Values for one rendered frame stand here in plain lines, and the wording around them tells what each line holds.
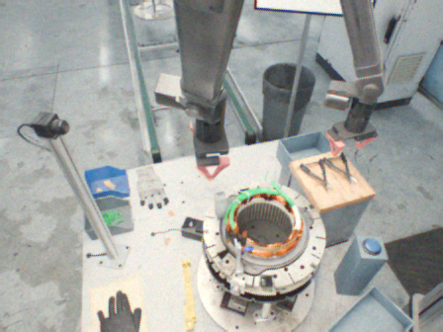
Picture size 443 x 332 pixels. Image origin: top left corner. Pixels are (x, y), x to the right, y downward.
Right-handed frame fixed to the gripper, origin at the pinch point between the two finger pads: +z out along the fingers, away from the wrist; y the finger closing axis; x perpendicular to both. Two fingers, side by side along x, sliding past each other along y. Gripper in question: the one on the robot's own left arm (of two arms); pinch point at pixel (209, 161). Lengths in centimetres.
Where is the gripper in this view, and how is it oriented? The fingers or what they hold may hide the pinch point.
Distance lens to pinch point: 72.4
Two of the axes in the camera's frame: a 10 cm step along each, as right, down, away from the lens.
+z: -0.5, 6.2, 7.8
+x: 9.8, -1.0, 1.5
